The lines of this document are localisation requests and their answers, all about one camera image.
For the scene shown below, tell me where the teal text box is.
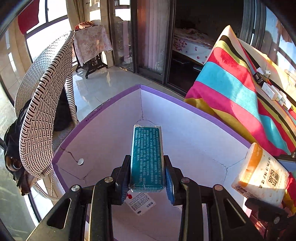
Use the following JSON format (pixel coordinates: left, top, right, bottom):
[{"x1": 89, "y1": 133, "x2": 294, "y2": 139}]
[{"x1": 129, "y1": 125, "x2": 166, "y2": 193}]

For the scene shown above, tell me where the white long box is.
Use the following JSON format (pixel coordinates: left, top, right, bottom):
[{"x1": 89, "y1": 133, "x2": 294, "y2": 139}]
[{"x1": 261, "y1": 82, "x2": 278, "y2": 100}]

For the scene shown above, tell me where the white label card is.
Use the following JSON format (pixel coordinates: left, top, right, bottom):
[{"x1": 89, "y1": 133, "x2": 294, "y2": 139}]
[{"x1": 125, "y1": 190, "x2": 156, "y2": 216}]

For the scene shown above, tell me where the woven black white chair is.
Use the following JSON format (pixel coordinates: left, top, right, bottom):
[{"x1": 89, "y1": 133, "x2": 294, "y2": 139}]
[{"x1": 14, "y1": 31, "x2": 79, "y2": 201}]

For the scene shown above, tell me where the black small box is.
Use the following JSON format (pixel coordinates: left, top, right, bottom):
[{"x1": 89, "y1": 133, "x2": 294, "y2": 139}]
[{"x1": 253, "y1": 72, "x2": 269, "y2": 87}]

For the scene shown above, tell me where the black bag on chair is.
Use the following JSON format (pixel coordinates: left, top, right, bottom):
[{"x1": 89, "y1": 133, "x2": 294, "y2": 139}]
[{"x1": 4, "y1": 89, "x2": 73, "y2": 196}]

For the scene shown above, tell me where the white orange tissue pack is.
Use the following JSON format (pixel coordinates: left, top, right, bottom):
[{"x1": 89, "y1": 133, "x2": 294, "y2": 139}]
[{"x1": 231, "y1": 143, "x2": 289, "y2": 207}]

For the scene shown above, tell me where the striped colourful blanket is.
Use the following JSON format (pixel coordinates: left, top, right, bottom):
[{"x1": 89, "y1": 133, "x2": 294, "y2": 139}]
[{"x1": 185, "y1": 26, "x2": 295, "y2": 212}]

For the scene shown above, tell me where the table with floral cloth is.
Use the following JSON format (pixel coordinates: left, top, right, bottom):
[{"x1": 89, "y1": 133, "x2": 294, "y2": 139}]
[{"x1": 73, "y1": 20, "x2": 113, "y2": 79}]

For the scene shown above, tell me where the bed with floral sheet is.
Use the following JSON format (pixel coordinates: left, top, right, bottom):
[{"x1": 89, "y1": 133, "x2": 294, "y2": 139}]
[{"x1": 173, "y1": 28, "x2": 215, "y2": 65}]

